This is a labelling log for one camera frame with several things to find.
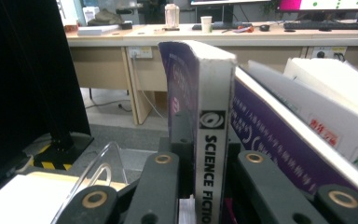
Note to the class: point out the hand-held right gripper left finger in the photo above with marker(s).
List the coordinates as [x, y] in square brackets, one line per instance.
[186, 161]

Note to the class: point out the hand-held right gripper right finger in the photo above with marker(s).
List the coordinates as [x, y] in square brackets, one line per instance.
[232, 168]

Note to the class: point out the purple magazine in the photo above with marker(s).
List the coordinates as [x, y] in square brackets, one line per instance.
[213, 93]
[276, 140]

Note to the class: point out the clear acrylic book rack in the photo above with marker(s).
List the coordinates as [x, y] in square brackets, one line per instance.
[105, 161]

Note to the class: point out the white magazine with picture grid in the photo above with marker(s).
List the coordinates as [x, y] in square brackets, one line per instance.
[323, 102]

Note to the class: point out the black stand base striped tape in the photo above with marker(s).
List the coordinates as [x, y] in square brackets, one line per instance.
[62, 149]

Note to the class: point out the beige office desk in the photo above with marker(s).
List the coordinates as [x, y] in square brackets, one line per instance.
[105, 65]

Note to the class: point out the white paper cup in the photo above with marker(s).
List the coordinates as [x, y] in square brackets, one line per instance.
[206, 24]

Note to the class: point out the orange tool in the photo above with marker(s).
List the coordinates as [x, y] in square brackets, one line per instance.
[245, 29]

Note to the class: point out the black keyboard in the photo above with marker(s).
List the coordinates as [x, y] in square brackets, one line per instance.
[323, 25]
[223, 26]

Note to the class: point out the black computer mouse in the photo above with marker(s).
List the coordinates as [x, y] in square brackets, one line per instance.
[264, 27]

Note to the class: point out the clear jar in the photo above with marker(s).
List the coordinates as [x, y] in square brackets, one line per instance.
[172, 17]

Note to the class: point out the small black object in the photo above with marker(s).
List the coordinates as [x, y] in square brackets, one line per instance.
[126, 25]

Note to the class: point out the black monitor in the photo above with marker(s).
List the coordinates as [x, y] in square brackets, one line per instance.
[214, 12]

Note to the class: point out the white paper stack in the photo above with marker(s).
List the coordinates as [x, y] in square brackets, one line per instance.
[98, 30]

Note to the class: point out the olive cloth bag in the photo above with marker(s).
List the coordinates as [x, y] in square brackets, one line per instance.
[104, 18]

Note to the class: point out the white foam board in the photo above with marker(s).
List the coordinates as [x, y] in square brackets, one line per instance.
[18, 202]

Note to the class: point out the monitor with pink screen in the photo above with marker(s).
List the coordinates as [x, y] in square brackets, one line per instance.
[292, 4]

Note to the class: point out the red box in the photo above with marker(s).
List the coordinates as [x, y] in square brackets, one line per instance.
[71, 28]

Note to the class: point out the white wall socket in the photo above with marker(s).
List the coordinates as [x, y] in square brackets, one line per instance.
[329, 49]
[140, 52]

